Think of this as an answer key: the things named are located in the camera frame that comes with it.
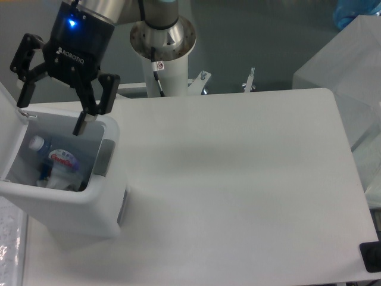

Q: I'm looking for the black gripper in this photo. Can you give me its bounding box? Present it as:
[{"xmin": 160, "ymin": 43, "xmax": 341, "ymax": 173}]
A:
[{"xmin": 10, "ymin": 1, "xmax": 120, "ymax": 136}]

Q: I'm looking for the crushed clear plastic bottle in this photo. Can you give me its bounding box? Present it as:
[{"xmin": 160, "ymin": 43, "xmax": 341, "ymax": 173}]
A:
[{"xmin": 29, "ymin": 135, "xmax": 84, "ymax": 179}]

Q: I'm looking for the white plastic wrapper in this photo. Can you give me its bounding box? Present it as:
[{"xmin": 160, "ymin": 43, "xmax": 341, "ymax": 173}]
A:
[{"xmin": 36, "ymin": 169, "xmax": 83, "ymax": 191}]

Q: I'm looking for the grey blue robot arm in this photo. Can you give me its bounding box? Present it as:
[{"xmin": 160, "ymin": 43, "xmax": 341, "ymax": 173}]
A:
[{"xmin": 10, "ymin": 1, "xmax": 182, "ymax": 135}]

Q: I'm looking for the white trash can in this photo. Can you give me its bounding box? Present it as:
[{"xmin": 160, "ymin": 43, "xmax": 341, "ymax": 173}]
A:
[{"xmin": 1, "ymin": 88, "xmax": 127, "ymax": 237}]

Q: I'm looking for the blue orange snack packet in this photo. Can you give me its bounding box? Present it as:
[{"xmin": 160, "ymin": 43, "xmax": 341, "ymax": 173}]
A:
[{"xmin": 39, "ymin": 163, "xmax": 52, "ymax": 181}]

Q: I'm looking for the translucent plastic box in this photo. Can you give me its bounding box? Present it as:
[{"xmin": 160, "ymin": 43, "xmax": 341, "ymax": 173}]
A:
[{"xmin": 292, "ymin": 14, "xmax": 381, "ymax": 191}]

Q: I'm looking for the black device at edge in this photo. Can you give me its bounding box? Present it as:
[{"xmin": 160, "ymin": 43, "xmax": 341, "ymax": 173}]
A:
[{"xmin": 360, "ymin": 241, "xmax": 380, "ymax": 273}]

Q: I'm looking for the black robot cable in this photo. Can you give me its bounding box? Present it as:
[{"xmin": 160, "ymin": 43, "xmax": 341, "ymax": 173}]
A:
[{"xmin": 150, "ymin": 46, "xmax": 166, "ymax": 98}]

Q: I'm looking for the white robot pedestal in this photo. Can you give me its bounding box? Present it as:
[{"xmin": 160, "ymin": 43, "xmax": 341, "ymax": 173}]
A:
[{"xmin": 141, "ymin": 48, "xmax": 189, "ymax": 98}]

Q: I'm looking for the white pedestal foot bracket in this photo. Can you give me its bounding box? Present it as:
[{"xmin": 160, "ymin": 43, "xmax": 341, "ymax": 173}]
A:
[{"xmin": 117, "ymin": 70, "xmax": 212, "ymax": 99}]

